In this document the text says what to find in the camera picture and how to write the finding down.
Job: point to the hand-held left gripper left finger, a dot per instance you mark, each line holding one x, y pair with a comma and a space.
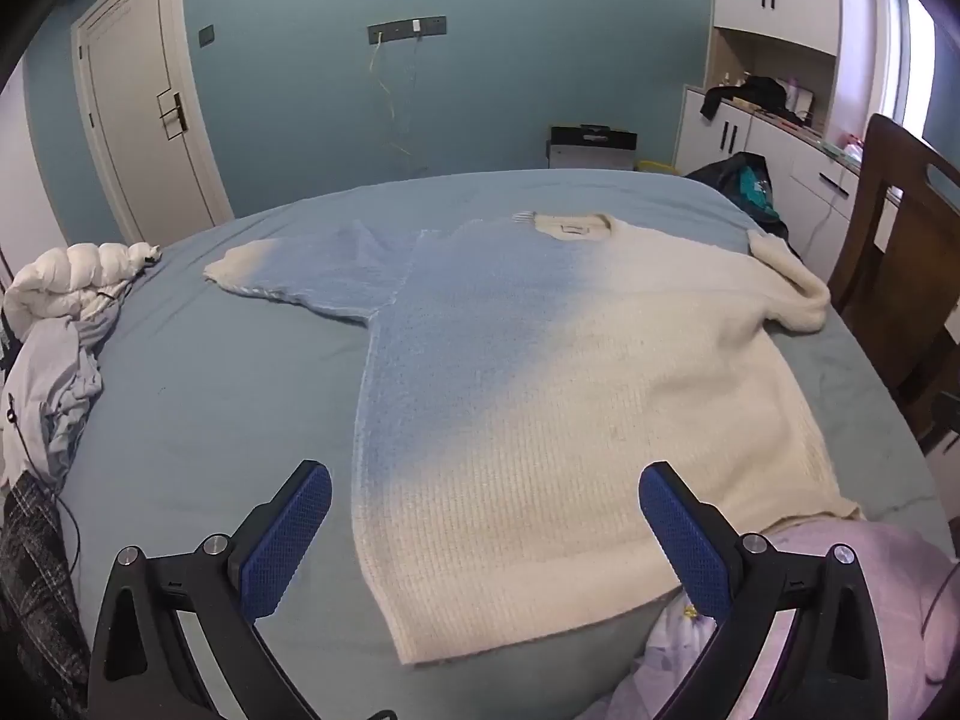
289, 540

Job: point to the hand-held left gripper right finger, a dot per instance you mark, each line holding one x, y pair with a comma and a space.
686, 540

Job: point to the cream and blue knit sweater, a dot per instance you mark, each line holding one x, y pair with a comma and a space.
562, 427

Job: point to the bed with light blue sheet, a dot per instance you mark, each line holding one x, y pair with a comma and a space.
225, 405

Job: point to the pink quilt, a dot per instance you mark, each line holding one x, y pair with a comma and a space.
900, 615

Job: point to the dark plaid cloth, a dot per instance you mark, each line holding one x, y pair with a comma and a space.
37, 577

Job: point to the white puffer jacket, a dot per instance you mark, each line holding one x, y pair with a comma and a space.
60, 277

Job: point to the dark bag with teal cloth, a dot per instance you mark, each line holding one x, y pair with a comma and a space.
742, 184

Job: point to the dark wooden chair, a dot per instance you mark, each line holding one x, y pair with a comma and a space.
892, 240

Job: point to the yellow container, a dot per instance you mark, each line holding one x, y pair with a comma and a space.
656, 166

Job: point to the black box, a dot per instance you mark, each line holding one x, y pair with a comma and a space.
592, 146

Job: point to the white low cabinet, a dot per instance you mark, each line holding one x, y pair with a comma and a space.
765, 142

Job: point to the white door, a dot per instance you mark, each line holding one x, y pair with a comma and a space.
142, 150

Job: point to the black garment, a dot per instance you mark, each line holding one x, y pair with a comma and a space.
757, 94

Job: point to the window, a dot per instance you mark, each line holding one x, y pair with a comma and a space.
904, 52

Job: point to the grey wall switch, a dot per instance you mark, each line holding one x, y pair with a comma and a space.
207, 34

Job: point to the grey wall socket strip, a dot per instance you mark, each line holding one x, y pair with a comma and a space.
397, 30

